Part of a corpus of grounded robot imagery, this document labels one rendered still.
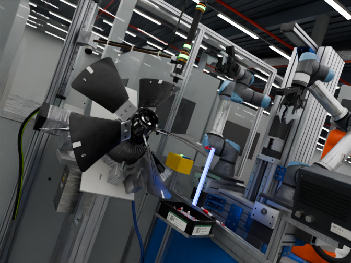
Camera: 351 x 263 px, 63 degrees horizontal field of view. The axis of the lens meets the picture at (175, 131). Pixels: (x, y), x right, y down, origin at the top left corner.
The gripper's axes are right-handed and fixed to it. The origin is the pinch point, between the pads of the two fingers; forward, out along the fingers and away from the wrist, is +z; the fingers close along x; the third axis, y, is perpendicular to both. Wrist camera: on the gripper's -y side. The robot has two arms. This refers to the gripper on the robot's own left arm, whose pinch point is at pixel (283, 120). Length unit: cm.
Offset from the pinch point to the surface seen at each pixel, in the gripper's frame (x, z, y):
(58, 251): 56, 104, -68
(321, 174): -41, 20, -21
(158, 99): 33, 10, -52
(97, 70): 36, 8, -84
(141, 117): 19, 21, -63
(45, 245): 96, 122, -66
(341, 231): -51, 35, -18
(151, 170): 5, 41, -58
